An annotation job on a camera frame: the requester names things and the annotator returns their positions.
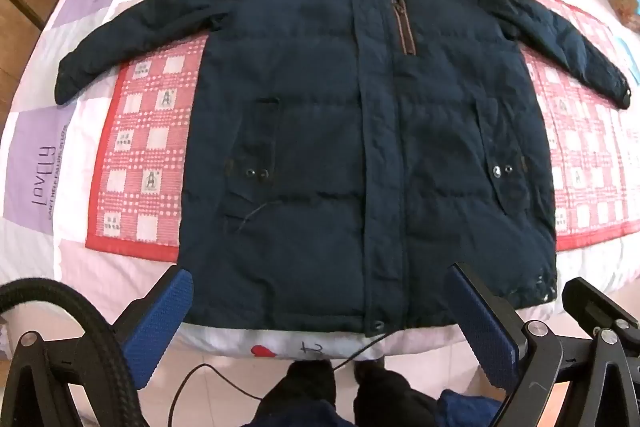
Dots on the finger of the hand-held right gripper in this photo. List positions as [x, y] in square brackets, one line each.
[592, 304]

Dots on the person's foot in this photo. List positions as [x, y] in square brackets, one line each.
[390, 392]
[307, 387]

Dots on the person's right foot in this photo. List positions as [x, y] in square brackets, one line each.
[390, 392]

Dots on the purple white patchwork bedspread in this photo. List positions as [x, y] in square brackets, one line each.
[40, 157]

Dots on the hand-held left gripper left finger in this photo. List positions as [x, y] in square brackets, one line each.
[160, 327]

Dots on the dark navy padded jacket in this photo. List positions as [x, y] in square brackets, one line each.
[330, 117]

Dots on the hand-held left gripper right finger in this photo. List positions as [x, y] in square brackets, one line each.
[482, 327]

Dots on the person's left foot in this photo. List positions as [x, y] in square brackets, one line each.
[307, 387]

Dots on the red checkered mat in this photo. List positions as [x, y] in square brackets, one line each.
[150, 147]

